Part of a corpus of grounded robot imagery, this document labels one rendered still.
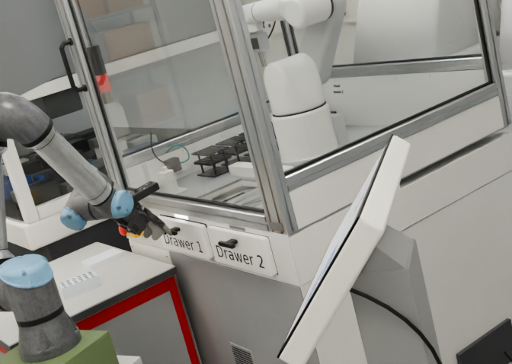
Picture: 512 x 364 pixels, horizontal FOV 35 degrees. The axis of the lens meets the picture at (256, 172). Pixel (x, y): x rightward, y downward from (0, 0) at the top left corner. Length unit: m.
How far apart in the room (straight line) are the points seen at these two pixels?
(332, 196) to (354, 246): 0.85
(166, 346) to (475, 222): 1.07
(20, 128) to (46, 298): 0.42
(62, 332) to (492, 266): 1.38
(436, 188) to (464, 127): 0.22
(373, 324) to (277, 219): 0.59
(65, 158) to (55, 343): 0.46
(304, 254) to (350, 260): 0.80
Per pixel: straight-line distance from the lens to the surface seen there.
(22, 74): 3.16
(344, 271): 1.34
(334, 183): 2.17
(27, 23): 3.18
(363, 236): 1.31
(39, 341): 2.01
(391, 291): 1.55
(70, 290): 2.68
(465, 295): 2.60
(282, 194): 2.07
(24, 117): 2.03
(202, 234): 2.42
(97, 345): 2.03
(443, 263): 2.51
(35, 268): 1.98
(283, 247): 2.12
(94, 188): 2.17
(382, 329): 1.59
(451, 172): 2.49
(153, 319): 2.68
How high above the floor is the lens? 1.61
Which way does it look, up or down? 14 degrees down
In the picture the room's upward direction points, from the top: 15 degrees counter-clockwise
